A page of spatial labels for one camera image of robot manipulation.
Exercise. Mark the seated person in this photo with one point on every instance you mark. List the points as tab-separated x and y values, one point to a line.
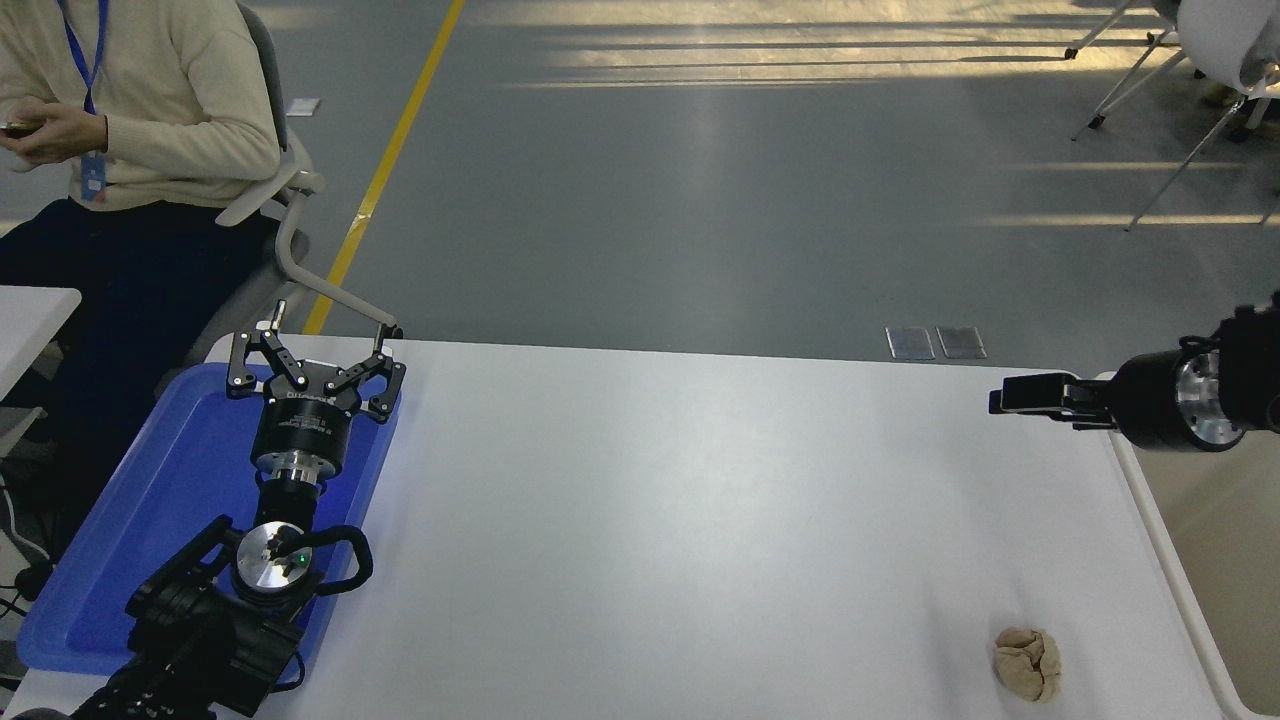
170	100

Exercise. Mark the white paper scrap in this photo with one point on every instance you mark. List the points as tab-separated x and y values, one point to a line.
302	105

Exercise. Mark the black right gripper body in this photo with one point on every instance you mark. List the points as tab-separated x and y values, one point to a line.
1150	400

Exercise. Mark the blue plastic tray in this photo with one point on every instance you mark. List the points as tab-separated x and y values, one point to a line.
150	520

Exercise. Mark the person's hand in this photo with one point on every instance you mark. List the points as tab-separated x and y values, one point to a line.
60	132

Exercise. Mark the phone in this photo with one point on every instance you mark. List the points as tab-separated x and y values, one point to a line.
12	128

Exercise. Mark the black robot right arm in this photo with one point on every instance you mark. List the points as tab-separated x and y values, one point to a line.
1250	370

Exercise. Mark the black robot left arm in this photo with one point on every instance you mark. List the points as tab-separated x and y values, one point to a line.
190	630

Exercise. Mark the large pale bin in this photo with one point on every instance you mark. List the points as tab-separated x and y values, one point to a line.
1220	560

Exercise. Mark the metal floor plate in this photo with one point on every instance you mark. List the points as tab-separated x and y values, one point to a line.
910	344
962	343

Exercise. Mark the white side table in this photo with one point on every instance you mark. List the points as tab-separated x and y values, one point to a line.
30	320

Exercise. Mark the crumpled tan paper ball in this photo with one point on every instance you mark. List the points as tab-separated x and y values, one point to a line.
1028	663

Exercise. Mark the grey office chair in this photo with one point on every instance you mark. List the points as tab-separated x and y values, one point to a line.
290	250

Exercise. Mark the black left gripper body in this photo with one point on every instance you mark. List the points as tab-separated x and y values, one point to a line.
305	425

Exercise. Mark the white chair with metal legs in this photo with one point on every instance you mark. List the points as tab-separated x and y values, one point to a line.
1220	35

